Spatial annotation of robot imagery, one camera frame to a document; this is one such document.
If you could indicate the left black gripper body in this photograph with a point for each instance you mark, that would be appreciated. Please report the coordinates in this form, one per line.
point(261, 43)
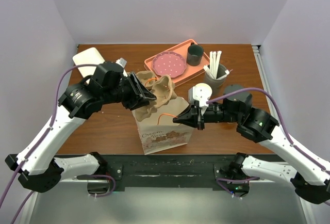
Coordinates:
point(124, 93)

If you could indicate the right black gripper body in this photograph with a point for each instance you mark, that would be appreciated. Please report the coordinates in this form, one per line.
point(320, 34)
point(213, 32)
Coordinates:
point(215, 112)

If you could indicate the cardboard cup carrier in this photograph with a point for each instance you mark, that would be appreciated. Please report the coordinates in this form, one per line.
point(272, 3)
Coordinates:
point(147, 78)
point(163, 88)

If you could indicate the paper bag with orange handles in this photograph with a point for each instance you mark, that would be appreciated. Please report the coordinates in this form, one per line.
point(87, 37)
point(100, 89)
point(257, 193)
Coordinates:
point(158, 132)

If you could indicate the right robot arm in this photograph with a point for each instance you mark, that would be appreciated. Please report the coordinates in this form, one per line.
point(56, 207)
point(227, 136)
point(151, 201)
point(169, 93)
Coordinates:
point(304, 171)

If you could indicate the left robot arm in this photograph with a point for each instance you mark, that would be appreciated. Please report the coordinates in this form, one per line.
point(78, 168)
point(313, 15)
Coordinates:
point(37, 165)

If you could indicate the white takeout box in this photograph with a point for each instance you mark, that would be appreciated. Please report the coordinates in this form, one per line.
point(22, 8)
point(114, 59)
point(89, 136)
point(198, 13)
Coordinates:
point(90, 56)

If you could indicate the grey stirrer holder cup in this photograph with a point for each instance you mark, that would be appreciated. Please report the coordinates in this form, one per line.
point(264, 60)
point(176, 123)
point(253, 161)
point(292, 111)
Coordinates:
point(215, 82)

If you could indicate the pink dotted plate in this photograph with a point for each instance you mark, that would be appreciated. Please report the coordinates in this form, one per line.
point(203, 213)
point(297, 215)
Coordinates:
point(169, 63)

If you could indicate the white wrapped stirrer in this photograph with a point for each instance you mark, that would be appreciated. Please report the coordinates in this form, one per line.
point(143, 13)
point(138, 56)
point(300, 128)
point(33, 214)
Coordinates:
point(226, 73)
point(207, 70)
point(216, 61)
point(212, 55)

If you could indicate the dark grey mug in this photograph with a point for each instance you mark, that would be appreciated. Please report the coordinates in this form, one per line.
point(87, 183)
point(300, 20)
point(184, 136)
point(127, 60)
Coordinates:
point(194, 54)

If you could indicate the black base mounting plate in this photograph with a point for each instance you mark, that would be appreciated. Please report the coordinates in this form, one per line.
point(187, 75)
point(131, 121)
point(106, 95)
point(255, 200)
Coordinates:
point(169, 171)

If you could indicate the aluminium frame rail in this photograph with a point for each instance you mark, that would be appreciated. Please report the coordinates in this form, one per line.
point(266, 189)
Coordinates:
point(306, 206)

